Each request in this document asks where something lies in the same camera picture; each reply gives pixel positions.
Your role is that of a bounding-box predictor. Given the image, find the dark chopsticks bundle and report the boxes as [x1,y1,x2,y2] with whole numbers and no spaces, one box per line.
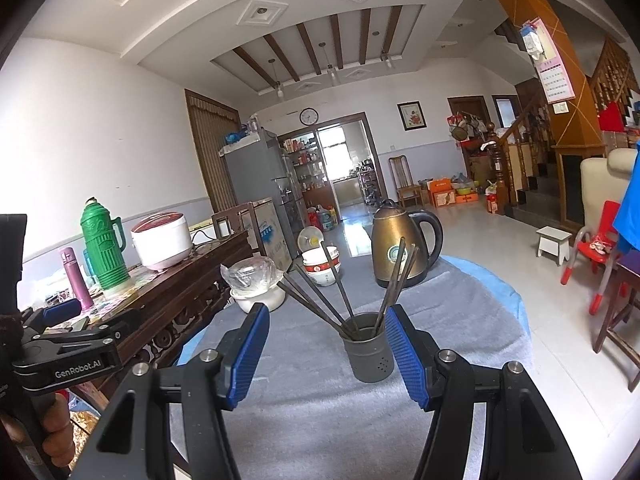
[276,280,353,341]

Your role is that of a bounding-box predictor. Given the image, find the white rice cooker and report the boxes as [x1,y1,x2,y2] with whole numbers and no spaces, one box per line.
[131,212,193,273]

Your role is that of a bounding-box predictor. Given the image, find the white ceramic pot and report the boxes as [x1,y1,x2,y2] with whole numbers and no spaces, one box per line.
[231,285,287,313]

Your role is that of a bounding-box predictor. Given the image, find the wooden frame chair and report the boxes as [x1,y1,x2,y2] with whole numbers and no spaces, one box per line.
[211,202,261,256]

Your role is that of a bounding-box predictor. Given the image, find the orange cardboard boxes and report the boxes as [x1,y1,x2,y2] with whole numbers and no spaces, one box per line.
[428,177,481,208]

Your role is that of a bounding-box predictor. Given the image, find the patterned table mat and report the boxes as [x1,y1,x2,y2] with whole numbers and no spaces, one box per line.
[92,265,166,311]

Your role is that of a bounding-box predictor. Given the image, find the golden electric kettle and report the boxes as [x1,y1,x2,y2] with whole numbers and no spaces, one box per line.
[371,200,444,289]

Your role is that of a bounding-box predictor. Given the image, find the dark grey utensil holder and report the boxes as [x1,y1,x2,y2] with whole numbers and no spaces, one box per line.
[340,311,396,383]

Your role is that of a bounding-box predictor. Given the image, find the person's left hand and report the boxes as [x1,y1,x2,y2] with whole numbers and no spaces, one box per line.
[41,392,77,472]

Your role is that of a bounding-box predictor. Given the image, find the grey table cloth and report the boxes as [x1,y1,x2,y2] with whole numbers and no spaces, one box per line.
[170,255,533,480]

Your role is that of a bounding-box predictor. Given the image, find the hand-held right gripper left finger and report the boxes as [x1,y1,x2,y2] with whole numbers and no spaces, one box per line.
[72,302,271,480]

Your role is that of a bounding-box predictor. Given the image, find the green thermos jug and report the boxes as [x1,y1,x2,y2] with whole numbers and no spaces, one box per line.
[80,199,132,291]

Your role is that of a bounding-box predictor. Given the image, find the purple water bottle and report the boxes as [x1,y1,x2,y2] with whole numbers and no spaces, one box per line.
[59,247,95,311]

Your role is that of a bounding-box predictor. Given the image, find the framed wall picture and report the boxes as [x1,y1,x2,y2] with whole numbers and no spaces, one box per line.
[397,101,427,132]

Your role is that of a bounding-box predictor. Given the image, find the blue jacket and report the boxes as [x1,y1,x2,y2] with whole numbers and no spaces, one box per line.
[614,142,640,251]

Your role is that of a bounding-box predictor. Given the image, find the red plastic chair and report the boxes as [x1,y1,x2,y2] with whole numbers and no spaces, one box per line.
[560,201,626,316]

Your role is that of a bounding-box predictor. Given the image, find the dark wooden table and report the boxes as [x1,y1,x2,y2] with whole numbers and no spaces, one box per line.
[592,250,640,393]

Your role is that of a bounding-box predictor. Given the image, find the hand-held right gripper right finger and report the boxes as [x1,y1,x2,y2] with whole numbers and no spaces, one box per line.
[384,304,583,480]

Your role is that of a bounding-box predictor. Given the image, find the white bowl red band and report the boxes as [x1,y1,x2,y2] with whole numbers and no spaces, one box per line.
[302,259,342,287]

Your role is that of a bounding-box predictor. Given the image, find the orange wooden pillar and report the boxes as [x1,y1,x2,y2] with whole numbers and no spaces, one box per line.
[477,0,608,226]

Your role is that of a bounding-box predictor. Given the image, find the small white fan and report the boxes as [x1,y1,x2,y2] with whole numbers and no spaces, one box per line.
[298,226,322,253]

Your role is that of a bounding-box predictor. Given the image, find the grey refrigerator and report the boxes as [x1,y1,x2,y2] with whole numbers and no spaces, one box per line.
[222,129,308,241]

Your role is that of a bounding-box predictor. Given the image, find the dark carved wooden sideboard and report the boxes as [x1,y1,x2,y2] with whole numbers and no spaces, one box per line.
[45,232,253,411]

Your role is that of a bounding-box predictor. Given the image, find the blue table cover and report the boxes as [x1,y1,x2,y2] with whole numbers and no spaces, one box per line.
[177,255,531,366]

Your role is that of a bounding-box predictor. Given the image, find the white step stool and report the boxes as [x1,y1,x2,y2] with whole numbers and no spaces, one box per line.
[536,226,573,266]

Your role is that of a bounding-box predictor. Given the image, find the beige armchair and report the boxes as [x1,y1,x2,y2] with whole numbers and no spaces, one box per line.
[580,147,640,256]

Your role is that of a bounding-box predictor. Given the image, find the clear plastic bag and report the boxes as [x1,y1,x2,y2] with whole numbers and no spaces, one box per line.
[221,256,277,301]

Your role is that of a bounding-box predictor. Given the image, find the pink wall calendar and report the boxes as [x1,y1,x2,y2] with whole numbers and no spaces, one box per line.
[520,17,576,105]

